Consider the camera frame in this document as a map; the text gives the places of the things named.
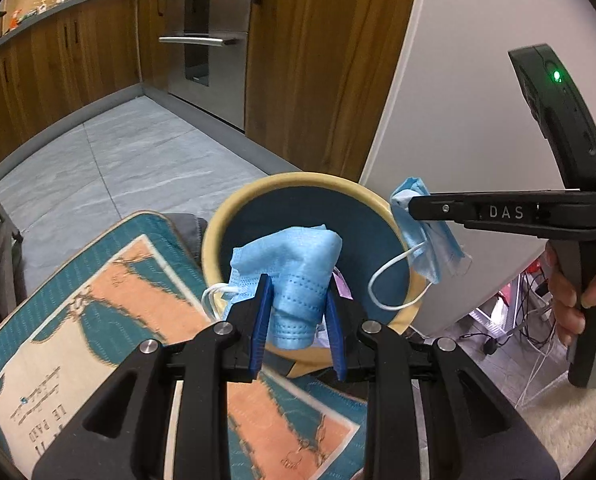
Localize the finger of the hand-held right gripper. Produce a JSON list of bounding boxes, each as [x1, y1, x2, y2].
[[408, 192, 469, 227]]

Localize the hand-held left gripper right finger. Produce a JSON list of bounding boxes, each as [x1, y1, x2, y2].
[[325, 290, 559, 480]]

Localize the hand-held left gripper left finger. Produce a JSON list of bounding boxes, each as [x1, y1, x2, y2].
[[30, 274, 274, 480]]

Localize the blue face mask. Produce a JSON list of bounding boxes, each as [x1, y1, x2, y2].
[[368, 176, 474, 311], [200, 225, 344, 351]]

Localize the white purple wrapper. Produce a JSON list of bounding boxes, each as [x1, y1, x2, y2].
[[317, 267, 353, 348]]

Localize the yellow rimmed teal wastebasket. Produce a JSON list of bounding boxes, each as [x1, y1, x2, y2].
[[200, 172, 431, 378]]

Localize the person's right hand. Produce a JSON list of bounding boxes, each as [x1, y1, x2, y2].
[[545, 240, 596, 347]]

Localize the grey cloth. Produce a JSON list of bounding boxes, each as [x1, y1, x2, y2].
[[170, 212, 210, 263]]

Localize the teal orange printed mat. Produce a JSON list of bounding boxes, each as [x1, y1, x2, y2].
[[0, 210, 369, 480]]

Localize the black power plug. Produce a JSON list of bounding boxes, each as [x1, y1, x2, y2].
[[458, 329, 510, 358]]

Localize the tall wooden cabinet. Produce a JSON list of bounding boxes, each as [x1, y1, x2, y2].
[[245, 0, 424, 187]]

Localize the beige rug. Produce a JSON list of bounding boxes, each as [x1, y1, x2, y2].
[[515, 370, 596, 466]]

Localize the dark cloth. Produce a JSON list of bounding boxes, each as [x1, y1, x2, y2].
[[0, 222, 29, 338]]

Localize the stainless steel oven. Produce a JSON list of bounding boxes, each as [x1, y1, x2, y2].
[[158, 0, 259, 132]]

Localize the wooden base cabinets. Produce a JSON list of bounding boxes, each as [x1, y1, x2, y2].
[[0, 0, 189, 176]]

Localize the grey kitchen countertop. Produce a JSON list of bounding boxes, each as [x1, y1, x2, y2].
[[0, 0, 199, 63]]

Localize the white cable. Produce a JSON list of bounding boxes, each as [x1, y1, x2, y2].
[[515, 305, 571, 408]]

